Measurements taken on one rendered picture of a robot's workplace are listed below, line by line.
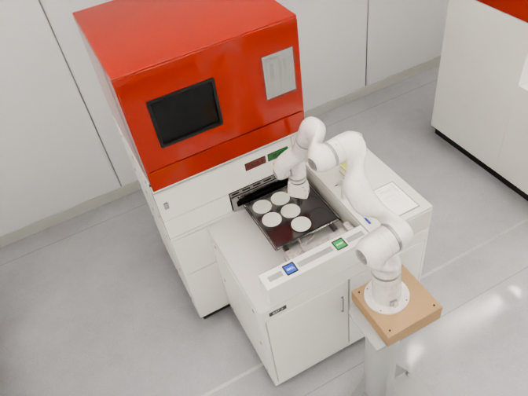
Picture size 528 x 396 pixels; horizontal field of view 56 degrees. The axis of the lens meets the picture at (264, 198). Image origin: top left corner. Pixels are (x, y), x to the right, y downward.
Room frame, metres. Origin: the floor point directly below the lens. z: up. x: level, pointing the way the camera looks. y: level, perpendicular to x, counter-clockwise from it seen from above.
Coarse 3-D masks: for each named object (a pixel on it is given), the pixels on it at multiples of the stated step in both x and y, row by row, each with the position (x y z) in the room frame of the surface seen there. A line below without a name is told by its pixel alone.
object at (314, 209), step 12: (312, 192) 1.86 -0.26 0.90; (252, 204) 1.85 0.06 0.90; (312, 204) 1.78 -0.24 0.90; (324, 204) 1.76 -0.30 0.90; (300, 216) 1.71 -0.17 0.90; (312, 216) 1.69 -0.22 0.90; (324, 216) 1.68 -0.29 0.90; (264, 228) 1.67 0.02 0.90; (276, 228) 1.66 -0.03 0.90; (288, 228) 1.64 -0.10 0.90; (312, 228) 1.62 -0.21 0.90; (276, 240) 1.57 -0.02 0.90; (288, 240) 1.56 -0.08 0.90
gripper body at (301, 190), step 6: (288, 180) 1.74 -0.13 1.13; (306, 180) 1.72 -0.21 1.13; (288, 186) 1.73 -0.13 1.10; (294, 186) 1.71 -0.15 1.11; (300, 186) 1.70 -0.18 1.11; (306, 186) 1.70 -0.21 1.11; (288, 192) 1.73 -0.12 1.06; (294, 192) 1.71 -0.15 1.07; (300, 192) 1.70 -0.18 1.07; (306, 192) 1.69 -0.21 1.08; (300, 198) 1.70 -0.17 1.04; (306, 198) 1.69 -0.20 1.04
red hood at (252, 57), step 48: (144, 0) 2.40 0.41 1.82; (192, 0) 2.31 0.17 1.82; (240, 0) 2.22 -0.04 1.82; (96, 48) 1.99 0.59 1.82; (144, 48) 1.92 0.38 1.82; (192, 48) 1.85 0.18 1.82; (240, 48) 1.89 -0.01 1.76; (288, 48) 1.97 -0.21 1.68; (144, 96) 1.74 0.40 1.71; (192, 96) 1.81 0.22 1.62; (240, 96) 1.88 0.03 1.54; (288, 96) 1.96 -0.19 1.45; (144, 144) 1.72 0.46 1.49; (192, 144) 1.79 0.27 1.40; (240, 144) 1.86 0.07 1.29
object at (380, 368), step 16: (352, 304) 1.21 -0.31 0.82; (368, 336) 1.04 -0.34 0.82; (368, 352) 1.14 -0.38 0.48; (384, 352) 1.10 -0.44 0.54; (368, 368) 1.14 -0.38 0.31; (384, 368) 1.10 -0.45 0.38; (400, 368) 1.21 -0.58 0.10; (368, 384) 1.13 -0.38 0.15; (384, 384) 1.10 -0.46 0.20; (400, 384) 1.16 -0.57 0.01; (416, 384) 1.14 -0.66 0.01
